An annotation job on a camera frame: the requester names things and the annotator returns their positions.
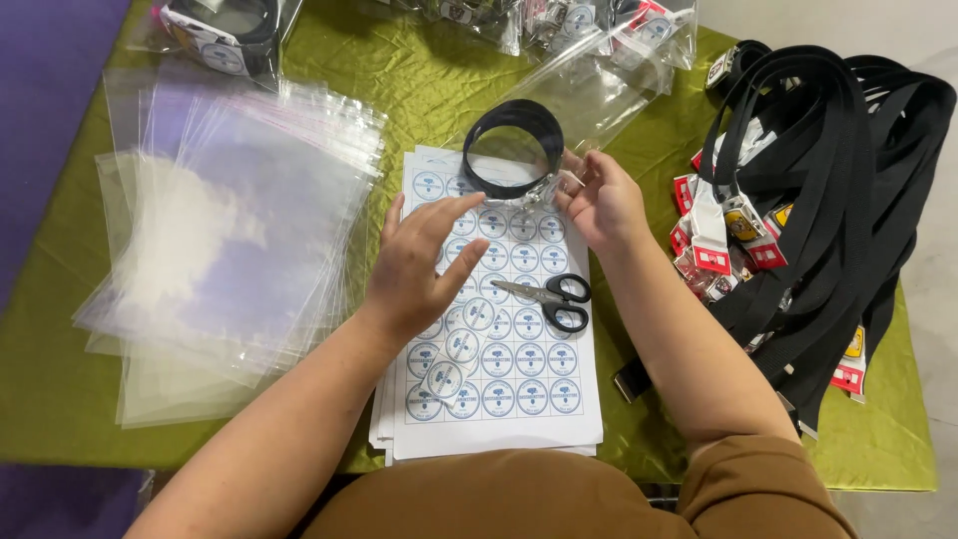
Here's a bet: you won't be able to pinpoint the person's left hand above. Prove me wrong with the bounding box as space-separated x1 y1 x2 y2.
359 191 492 345

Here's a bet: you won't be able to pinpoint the person's right hand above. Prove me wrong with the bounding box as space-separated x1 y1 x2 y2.
554 148 652 258

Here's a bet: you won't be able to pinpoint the black belt with buckle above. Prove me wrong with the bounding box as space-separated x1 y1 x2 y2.
461 99 586 211

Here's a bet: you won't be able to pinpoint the cut strip of round stickers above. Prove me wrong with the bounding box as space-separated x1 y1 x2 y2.
419 296 496 410

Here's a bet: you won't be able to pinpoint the empty clear plastic bag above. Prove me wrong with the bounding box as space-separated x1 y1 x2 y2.
440 28 676 162

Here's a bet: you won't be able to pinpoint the stack of round-sticker sheets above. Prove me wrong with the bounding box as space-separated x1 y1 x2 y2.
368 145 605 467

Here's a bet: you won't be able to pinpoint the stack of clear plastic bags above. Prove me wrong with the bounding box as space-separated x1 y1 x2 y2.
72 66 389 430

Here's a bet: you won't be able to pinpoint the heap of bagged belts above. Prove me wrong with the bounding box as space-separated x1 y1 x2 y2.
358 0 702 73

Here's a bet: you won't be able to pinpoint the heap of loose black belts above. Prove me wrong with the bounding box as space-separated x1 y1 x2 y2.
612 40 958 441

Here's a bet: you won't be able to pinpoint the person's brown clothing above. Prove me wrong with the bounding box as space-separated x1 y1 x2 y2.
298 434 859 539

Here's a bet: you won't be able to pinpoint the bagged black belt with sticker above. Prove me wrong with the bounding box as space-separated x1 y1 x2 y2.
126 0 305 89

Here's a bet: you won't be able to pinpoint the green satin tablecloth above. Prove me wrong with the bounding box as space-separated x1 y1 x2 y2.
0 0 938 493

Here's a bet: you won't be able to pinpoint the black-handled scissors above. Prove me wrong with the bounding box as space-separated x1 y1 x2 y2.
490 272 593 334

